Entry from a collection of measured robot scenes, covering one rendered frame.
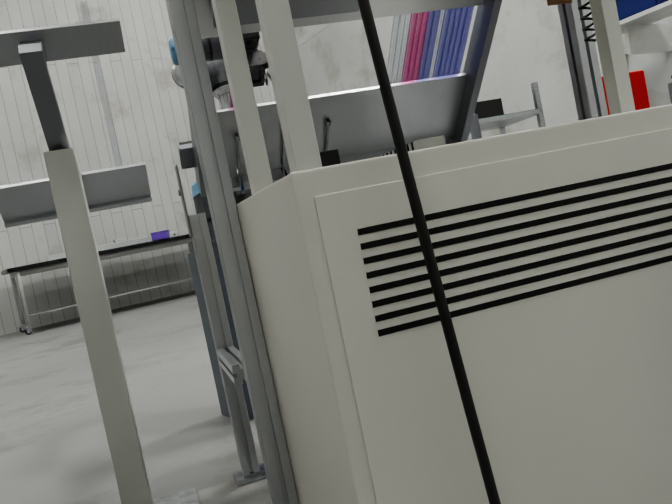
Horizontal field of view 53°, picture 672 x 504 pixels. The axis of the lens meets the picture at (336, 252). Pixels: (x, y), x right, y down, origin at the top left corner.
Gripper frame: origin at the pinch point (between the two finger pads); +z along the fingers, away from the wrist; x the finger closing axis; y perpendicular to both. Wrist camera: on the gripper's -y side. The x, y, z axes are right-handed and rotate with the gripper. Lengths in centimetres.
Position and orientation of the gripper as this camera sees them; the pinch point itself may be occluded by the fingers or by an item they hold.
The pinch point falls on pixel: (264, 93)
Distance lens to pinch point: 174.4
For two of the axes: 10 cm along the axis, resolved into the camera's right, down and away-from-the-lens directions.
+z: 3.1, 8.5, -4.2
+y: -1.5, 4.8, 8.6
